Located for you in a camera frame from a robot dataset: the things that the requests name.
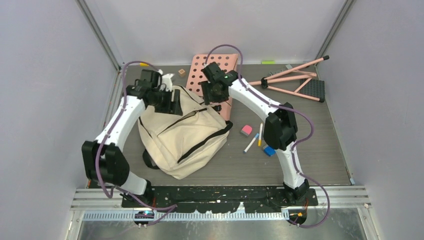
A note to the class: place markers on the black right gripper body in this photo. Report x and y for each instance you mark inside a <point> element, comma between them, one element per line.
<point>209,94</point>

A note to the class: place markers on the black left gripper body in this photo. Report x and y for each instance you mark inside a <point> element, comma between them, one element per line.
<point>162,100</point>

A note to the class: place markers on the beige canvas backpack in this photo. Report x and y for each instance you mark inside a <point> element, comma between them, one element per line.
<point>179,145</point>

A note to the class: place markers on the pink eraser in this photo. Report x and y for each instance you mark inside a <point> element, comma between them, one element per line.
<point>246,130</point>

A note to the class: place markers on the blue eraser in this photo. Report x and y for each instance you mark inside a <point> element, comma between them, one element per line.
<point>269,151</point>

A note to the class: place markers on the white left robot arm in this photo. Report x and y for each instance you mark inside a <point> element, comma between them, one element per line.
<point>103,158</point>

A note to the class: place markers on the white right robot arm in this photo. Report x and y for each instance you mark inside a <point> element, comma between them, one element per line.
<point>280,126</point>

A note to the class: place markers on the yellow block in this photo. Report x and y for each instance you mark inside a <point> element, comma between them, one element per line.
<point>143,64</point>

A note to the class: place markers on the pink perforated music stand tray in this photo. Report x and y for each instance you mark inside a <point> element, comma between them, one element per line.
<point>226,62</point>

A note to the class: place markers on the small wooden cube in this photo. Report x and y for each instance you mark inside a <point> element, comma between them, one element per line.
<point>182,73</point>

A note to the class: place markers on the pink folding tripod stand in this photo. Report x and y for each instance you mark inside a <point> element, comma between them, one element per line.
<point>297,73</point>

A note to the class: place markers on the white blue marker pen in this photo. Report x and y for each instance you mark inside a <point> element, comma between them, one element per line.
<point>251,143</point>

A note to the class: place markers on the green block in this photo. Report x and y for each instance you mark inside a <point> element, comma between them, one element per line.
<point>268,62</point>

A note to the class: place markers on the grey lego strip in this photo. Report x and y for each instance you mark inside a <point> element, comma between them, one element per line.
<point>283,69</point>

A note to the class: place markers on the dark grey lego baseplate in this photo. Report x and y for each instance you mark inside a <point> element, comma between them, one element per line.
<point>314,88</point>

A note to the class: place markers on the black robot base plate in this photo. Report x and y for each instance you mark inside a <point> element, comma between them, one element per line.
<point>226,199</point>

